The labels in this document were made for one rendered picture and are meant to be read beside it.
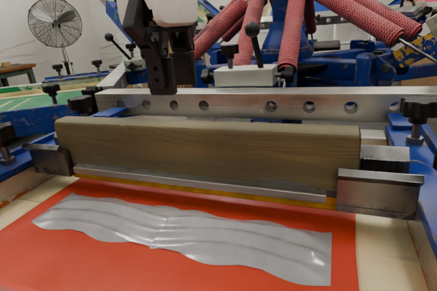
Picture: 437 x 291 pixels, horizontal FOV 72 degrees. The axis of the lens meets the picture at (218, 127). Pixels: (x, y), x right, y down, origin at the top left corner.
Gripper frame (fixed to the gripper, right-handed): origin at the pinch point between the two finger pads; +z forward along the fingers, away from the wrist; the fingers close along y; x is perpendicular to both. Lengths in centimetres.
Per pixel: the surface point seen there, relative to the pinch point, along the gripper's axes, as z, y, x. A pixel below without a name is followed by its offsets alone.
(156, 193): 16.7, 0.3, -5.0
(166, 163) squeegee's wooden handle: 11.4, 0.9, -2.2
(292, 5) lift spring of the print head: -8, -62, 7
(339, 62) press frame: 10, -71, 20
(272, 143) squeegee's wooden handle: 7.8, 1.1, 11.6
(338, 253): 16.8, 5.9, 18.6
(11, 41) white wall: -6, -261, -377
